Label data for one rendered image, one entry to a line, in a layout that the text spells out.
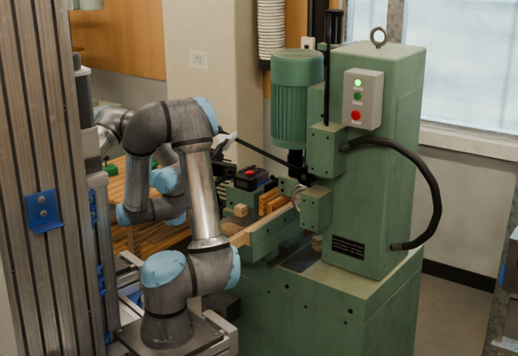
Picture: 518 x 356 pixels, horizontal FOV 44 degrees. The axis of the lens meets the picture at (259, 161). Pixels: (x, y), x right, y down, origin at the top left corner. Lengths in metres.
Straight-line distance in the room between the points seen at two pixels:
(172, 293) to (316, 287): 0.57
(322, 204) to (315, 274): 0.25
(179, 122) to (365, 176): 0.61
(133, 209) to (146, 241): 1.70
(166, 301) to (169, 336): 0.10
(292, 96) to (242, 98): 1.61
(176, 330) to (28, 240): 0.45
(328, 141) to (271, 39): 1.73
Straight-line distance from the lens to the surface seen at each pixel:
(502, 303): 2.81
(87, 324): 1.86
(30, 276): 1.71
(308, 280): 2.11
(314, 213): 2.01
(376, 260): 2.08
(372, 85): 1.82
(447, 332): 3.34
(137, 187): 1.89
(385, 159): 1.93
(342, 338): 2.15
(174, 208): 2.04
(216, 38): 3.64
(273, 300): 2.25
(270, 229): 2.13
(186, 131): 1.73
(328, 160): 1.93
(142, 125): 1.72
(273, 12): 3.54
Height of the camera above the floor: 1.90
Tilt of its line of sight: 21 degrees down
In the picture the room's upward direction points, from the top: straight up
